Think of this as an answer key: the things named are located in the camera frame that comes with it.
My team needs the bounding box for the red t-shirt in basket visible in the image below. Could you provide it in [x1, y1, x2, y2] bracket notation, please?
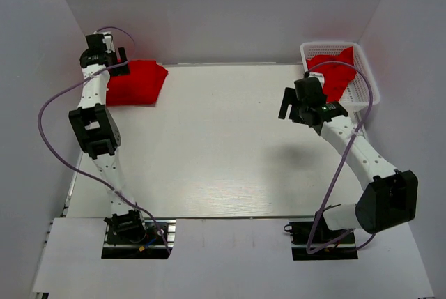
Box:
[306, 47, 356, 102]

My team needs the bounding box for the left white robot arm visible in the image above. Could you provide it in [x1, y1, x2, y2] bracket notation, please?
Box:
[68, 31, 148, 243]

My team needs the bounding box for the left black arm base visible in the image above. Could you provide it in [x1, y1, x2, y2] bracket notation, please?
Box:
[101, 220, 176, 260]

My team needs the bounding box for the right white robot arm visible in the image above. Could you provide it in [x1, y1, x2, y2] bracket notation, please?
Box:
[279, 77, 418, 243]

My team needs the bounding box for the white plastic basket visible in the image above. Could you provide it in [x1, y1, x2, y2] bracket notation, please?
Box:
[300, 41, 380, 112]

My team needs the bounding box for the red t-shirt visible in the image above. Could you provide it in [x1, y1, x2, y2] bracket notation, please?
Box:
[106, 60, 169, 102]
[106, 97, 156, 107]
[306, 47, 356, 102]

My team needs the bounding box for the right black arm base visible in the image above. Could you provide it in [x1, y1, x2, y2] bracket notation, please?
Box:
[284, 219, 358, 261]

